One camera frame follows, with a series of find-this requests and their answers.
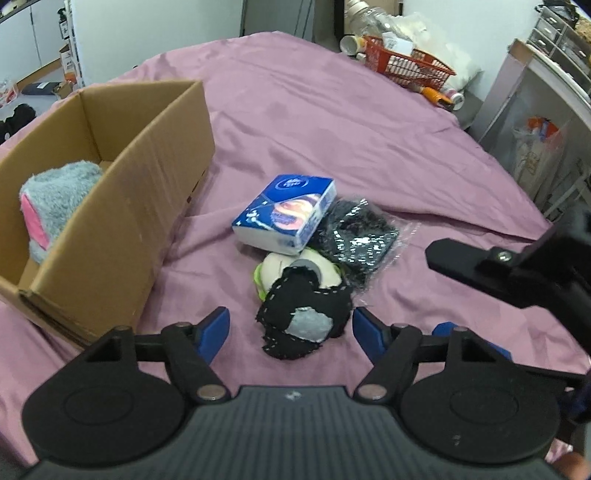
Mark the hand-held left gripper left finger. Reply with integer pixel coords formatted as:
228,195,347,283
60,306,232,404

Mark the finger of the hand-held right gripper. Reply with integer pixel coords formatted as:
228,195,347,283
425,224,573,311
431,322,591,393

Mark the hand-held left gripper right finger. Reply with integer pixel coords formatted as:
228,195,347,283
352,307,532,403

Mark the black stitched sock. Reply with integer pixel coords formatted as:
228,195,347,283
255,261,355,361

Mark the brown cardboard box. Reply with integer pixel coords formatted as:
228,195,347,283
0,80,218,349

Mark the person's right hand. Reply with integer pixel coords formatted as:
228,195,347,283
556,451,591,480

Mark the cream cloth with green trim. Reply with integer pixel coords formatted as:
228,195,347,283
253,249,345,301

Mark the black sequined cloth in bag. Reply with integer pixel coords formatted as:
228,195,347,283
308,198,419,294

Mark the white metal rack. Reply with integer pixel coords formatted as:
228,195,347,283
540,157,591,222

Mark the white shopping bag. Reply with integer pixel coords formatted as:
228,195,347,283
512,115,573,199

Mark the blue tissue pack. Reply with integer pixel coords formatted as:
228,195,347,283
231,174,337,256

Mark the orange bottle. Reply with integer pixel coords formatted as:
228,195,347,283
422,85,455,109

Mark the purple bed sheet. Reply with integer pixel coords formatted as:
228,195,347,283
0,31,591,467

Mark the red plastic basket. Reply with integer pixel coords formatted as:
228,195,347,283
365,36,458,88

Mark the white stuffed plastic bag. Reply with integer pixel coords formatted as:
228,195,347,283
397,11,483,90

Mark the grey drawer organizer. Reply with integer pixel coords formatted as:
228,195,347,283
526,4,591,88

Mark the clear plastic bottle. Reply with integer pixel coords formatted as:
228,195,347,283
344,0,402,35

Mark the dark blue flat package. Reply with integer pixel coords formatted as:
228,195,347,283
21,80,63,97

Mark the orange printed cardboard box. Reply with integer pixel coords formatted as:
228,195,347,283
59,44,84,88

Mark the grey door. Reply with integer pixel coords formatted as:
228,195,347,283
241,0,315,40

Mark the white kitchen cabinet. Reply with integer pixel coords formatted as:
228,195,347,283
0,0,65,79

